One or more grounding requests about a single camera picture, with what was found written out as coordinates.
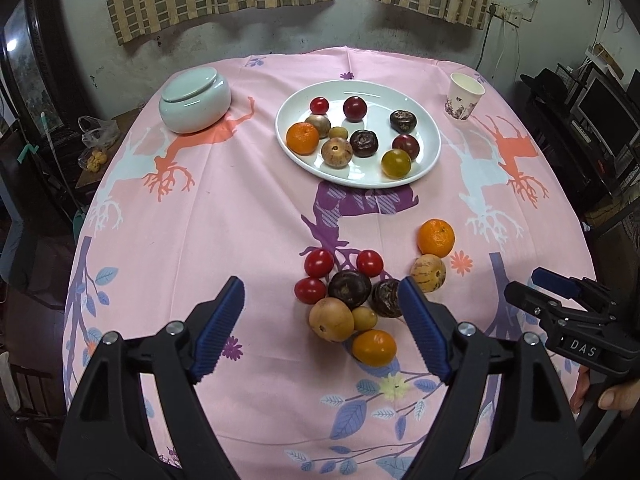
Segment small yellow longan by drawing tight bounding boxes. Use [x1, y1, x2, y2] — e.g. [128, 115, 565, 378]
[352, 306, 378, 333]

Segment small red cherry tomato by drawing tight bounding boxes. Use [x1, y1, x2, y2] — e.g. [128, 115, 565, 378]
[309, 96, 330, 115]

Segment pink patterned tablecloth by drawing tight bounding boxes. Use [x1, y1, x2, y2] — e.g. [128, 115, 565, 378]
[62, 47, 593, 479]

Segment dark mangosteen on plate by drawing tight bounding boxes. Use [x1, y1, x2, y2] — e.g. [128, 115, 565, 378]
[390, 110, 418, 134]

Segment dark mangosteen plate centre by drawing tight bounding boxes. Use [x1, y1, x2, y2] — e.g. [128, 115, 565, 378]
[349, 129, 378, 158]

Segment dark red plum on plate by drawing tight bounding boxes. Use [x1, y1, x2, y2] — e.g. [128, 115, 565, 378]
[343, 96, 368, 122]

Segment floral paper cup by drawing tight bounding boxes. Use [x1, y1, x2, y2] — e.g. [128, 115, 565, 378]
[445, 72, 486, 120]

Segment pale green lidded jar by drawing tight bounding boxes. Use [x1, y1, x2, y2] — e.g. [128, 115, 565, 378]
[158, 66, 232, 134]

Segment tan striped melon fruit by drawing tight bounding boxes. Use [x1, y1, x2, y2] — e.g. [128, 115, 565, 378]
[410, 255, 447, 294]

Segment orange mandarin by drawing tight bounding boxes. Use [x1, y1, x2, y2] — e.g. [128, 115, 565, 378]
[416, 219, 456, 258]
[285, 122, 320, 156]

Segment large red tomato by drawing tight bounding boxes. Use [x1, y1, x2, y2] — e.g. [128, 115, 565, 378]
[294, 278, 328, 306]

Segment dark purple mangosteen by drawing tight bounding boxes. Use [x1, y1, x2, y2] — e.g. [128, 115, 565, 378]
[370, 278, 402, 318]

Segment brown speckled fruit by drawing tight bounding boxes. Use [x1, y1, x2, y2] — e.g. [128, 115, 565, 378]
[321, 138, 352, 169]

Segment computer monitor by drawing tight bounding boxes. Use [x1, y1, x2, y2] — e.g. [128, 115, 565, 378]
[572, 63, 639, 158]

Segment person's right hand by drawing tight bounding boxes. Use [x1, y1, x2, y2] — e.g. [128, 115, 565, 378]
[569, 364, 640, 418]

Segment yellow green tomato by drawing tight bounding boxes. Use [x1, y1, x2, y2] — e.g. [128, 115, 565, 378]
[381, 148, 412, 179]

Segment dark red plum right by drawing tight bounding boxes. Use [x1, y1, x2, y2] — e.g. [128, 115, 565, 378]
[392, 133, 420, 160]

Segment small tan round fruit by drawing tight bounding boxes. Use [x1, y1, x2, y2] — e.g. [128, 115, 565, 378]
[328, 126, 349, 140]

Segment large tan round fruit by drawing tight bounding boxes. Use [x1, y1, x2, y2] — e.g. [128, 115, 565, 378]
[308, 297, 355, 342]

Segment tan passion fruit on plate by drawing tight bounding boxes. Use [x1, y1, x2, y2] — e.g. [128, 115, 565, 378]
[305, 114, 332, 139]

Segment white oval plate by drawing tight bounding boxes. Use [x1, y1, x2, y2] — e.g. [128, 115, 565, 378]
[274, 80, 442, 190]

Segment orange yellow tomato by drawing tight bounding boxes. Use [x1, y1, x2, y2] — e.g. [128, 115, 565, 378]
[352, 330, 397, 367]

